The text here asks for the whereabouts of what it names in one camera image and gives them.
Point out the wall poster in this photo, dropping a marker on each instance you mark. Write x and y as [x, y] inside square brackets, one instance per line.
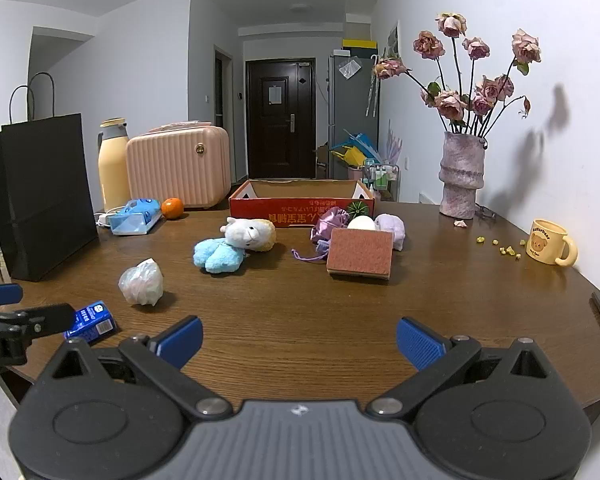
[393, 40]

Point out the blue tissue pack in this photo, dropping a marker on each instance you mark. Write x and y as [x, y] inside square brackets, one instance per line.
[135, 217]

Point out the grey interior door frame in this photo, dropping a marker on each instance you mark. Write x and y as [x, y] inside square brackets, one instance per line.
[220, 110]

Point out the blue fuzzy plush toy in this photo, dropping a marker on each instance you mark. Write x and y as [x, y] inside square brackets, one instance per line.
[217, 257]

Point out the red cardboard box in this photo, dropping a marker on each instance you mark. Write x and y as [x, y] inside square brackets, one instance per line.
[280, 210]

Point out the pink ribbed suitcase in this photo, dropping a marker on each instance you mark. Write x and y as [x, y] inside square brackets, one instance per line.
[180, 170]

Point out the small blue tissue packet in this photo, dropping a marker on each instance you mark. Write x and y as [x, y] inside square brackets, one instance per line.
[94, 319]

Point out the yellow thermos bottle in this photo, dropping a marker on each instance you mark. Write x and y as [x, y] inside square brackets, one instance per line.
[112, 170]

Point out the brown scouring sponge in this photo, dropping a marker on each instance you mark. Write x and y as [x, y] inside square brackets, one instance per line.
[360, 255]

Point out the open brown cardboard box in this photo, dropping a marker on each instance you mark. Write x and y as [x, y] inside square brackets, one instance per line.
[323, 156]

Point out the scattered yellow crumbs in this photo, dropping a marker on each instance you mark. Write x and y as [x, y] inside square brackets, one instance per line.
[478, 240]

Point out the grey refrigerator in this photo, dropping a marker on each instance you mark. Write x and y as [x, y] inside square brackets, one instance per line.
[345, 110]

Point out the black eyeglasses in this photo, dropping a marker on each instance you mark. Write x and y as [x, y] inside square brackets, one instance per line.
[486, 212]

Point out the clear plastic bag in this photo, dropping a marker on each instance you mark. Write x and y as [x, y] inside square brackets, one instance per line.
[350, 67]

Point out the yellow bear mug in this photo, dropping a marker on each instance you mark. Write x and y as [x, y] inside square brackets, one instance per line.
[545, 242]

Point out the white sheep plush toy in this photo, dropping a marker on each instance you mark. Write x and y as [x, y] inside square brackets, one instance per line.
[247, 234]

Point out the bunch of dried pink roses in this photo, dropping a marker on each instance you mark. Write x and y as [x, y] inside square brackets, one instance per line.
[450, 102]

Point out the white egg-shaped toy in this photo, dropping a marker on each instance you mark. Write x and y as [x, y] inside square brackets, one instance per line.
[361, 223]

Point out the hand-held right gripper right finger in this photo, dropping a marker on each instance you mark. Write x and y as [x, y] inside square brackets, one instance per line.
[420, 342]

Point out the folded pale umbrella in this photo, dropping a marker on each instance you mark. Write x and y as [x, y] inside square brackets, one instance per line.
[372, 90]

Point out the dark entrance door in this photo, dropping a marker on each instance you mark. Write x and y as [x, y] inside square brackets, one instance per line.
[280, 130]

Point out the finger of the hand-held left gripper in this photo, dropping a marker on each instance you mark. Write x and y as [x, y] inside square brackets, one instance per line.
[50, 317]
[0, 294]

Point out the white paper notice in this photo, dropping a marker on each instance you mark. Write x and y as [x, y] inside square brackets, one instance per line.
[275, 95]

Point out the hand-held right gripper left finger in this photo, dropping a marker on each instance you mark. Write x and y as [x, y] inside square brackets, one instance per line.
[182, 342]

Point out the orange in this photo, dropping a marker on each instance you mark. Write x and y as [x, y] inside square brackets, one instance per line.
[172, 208]

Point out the white plastic bag bundle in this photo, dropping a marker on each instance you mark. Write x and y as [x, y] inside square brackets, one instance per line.
[140, 284]

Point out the lilac fluffy cloth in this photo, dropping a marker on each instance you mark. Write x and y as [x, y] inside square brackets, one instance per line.
[392, 227]

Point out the blue and yellow bags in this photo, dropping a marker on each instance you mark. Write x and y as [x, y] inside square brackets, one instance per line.
[355, 152]

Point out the green striped ball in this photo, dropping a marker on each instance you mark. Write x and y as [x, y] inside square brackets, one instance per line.
[357, 208]

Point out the pink textured vase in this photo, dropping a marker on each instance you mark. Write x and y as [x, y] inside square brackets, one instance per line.
[460, 180]

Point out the yellow and black box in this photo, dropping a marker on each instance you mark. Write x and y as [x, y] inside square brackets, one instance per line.
[358, 46]

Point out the black paper bag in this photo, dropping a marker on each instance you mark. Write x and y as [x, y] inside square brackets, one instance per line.
[45, 200]

